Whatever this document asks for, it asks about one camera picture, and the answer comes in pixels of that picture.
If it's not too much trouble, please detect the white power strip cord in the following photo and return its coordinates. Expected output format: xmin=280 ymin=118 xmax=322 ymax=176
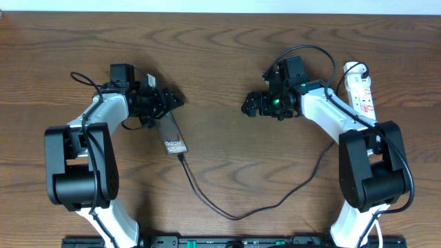
xmin=373 ymin=218 xmax=384 ymax=248

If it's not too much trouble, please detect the black charger cable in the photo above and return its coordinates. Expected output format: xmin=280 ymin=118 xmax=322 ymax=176
xmin=176 ymin=61 xmax=371 ymax=221

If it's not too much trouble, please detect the white power strip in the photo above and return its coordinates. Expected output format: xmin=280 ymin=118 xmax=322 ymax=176
xmin=343 ymin=61 xmax=376 ymax=120

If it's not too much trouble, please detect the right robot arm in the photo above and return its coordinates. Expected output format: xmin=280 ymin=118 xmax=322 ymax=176
xmin=241 ymin=56 xmax=415 ymax=247

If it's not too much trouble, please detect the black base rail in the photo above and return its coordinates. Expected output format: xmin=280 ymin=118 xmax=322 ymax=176
xmin=61 ymin=234 xmax=407 ymax=248

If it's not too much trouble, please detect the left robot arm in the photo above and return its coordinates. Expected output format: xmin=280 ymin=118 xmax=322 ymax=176
xmin=44 ymin=63 xmax=184 ymax=247

